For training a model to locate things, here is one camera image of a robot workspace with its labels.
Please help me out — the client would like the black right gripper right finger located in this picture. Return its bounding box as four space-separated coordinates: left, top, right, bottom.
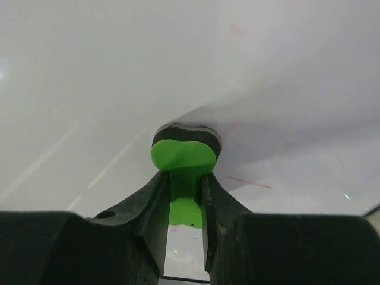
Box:
200 174 379 284

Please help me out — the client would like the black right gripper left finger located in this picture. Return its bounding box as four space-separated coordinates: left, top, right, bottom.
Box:
1 172 170 284

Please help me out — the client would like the green whiteboard eraser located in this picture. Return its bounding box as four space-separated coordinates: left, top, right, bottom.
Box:
150 123 222 229

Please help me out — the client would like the black framed whiteboard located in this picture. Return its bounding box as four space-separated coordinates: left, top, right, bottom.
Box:
1 1 379 284

